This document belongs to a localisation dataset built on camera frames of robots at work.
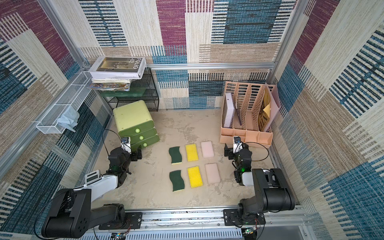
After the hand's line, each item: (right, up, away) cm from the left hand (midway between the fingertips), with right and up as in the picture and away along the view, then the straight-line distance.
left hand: (131, 145), depth 90 cm
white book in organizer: (+60, +15, +12) cm, 63 cm away
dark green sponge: (+26, -7, +5) cm, 27 cm away
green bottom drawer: (+6, +1, +6) cm, 9 cm away
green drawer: (+6, +6, +2) cm, 8 cm away
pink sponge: (+45, -3, +7) cm, 46 cm away
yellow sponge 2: (+38, -19, -3) cm, 42 cm away
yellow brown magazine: (+77, +20, -5) cm, 80 cm away
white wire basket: (-28, +28, -7) cm, 40 cm away
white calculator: (-22, -18, -2) cm, 28 cm away
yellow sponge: (+35, -5, +7) cm, 36 cm away
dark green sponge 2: (+28, -19, -6) cm, 34 cm away
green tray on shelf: (-1, +32, +4) cm, 32 cm away
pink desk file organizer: (+79, +22, +24) cm, 85 cm away
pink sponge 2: (+48, -16, -2) cm, 50 cm away
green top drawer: (+5, +10, -5) cm, 12 cm away
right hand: (+62, +2, +1) cm, 62 cm away
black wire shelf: (+4, +34, +27) cm, 43 cm away
